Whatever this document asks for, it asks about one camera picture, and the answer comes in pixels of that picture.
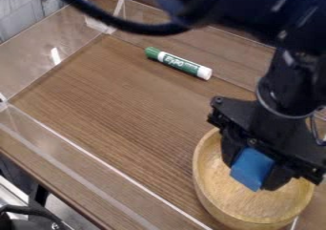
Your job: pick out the blue rectangular block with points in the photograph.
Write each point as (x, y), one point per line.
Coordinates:
(252, 168)

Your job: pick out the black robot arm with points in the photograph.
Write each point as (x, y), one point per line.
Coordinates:
(292, 25)

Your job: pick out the black metal table leg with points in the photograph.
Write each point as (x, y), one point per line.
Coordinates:
(41, 195)

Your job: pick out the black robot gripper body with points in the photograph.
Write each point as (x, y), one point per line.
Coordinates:
(287, 138)

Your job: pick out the clear acrylic tray walls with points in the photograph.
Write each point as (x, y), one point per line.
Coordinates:
(102, 123)

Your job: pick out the green Expo marker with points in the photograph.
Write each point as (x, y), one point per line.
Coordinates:
(180, 63)

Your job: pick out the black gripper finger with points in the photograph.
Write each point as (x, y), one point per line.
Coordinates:
(235, 143)
(281, 174)

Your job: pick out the brown wooden bowl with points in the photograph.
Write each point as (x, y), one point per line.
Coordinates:
(235, 205)

